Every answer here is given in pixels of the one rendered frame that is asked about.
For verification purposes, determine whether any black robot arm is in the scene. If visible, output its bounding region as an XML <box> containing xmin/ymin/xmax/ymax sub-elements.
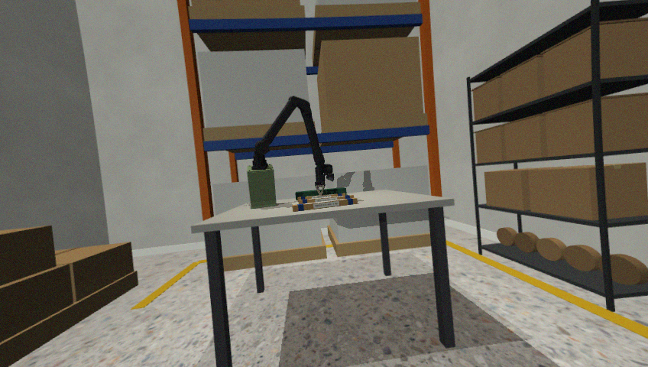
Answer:
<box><xmin>251</xmin><ymin>96</ymin><xmax>334</xmax><ymax>182</ymax></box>

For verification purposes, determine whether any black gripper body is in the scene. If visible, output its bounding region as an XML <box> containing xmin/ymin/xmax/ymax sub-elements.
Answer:
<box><xmin>315</xmin><ymin>174</ymin><xmax>325</xmax><ymax>186</ymax></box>

